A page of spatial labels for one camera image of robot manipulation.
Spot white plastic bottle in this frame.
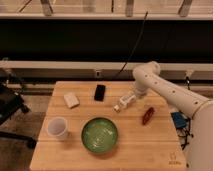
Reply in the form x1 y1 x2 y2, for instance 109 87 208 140
114 94 136 112

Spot green ceramic bowl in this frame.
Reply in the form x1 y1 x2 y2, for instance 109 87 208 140
81 117 118 154

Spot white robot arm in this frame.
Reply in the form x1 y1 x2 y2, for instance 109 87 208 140
132 61 213 171

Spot black rectangular phone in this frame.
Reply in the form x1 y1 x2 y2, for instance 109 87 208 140
94 85 106 101

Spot white rectangular block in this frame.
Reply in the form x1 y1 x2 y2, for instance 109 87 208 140
64 93 80 108

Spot red brown oblong object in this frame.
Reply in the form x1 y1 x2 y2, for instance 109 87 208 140
142 107 155 125

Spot translucent plastic cup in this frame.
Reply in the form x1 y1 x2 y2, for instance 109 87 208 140
46 117 69 141

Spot blue box on floor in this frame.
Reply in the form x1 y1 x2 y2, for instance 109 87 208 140
171 112 187 129

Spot black chair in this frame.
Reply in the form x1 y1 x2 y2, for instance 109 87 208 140
0 68 37 149

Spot black hanging cable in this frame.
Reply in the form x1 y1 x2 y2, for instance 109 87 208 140
114 10 150 80

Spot black floor cables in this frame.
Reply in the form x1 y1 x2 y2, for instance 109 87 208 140
175 126 194 151

